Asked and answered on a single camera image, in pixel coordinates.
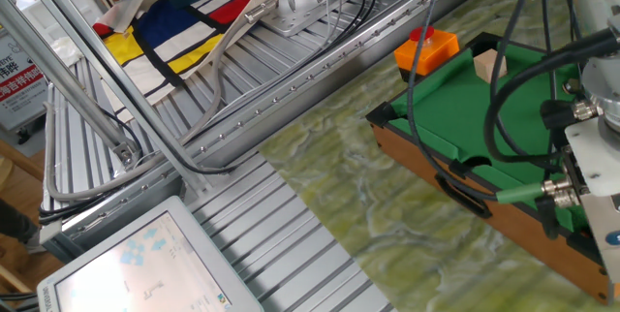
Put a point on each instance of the silver Schunk gripper body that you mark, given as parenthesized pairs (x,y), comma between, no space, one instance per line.
(600,166)

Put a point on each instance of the dark glossy pool ball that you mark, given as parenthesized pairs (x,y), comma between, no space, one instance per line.
(572,86)

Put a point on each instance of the mini green felt pool table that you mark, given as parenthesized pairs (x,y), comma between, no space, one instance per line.
(450,108)

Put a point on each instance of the beige wooden cube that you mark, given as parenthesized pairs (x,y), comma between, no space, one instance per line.
(484,65)

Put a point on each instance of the orange box red push button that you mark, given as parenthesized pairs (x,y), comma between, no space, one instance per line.
(426,55)

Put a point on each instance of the green marble slab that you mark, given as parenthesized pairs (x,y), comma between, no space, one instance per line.
(368,234)

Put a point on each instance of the silver robot mounting plate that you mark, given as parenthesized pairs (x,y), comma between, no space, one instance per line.
(310,21)

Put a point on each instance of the colour block cloth bag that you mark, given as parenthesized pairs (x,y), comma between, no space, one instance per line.
(164,45)

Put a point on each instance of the white teach pendant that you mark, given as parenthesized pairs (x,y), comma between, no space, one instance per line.
(145,263)

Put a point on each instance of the person in dark clothes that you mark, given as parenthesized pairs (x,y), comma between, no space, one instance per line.
(17,225)

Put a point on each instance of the white sign red text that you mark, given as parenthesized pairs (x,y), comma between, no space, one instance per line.
(19,84)

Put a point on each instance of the grey aluminium rail beam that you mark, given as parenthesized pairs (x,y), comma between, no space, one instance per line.
(261,118)

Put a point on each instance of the aluminium frame brace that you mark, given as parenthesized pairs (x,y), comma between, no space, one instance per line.
(63,79)

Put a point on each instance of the aluminium frame post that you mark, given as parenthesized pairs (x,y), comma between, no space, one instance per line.
(72,28)

